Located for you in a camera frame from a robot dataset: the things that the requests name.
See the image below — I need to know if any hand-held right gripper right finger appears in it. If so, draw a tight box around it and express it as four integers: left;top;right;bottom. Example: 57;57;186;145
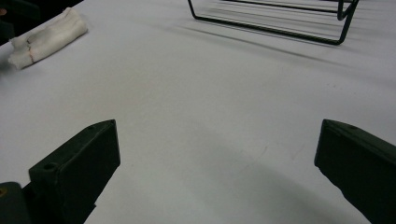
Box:
314;119;396;224

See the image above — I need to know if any black wire rack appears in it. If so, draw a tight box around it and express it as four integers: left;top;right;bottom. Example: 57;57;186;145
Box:
187;0;361;47

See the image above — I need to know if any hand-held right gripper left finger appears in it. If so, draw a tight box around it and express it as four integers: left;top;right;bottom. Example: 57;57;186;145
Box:
21;119;121;224

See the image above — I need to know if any white towel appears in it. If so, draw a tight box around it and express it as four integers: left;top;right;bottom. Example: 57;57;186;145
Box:
7;7;89;70

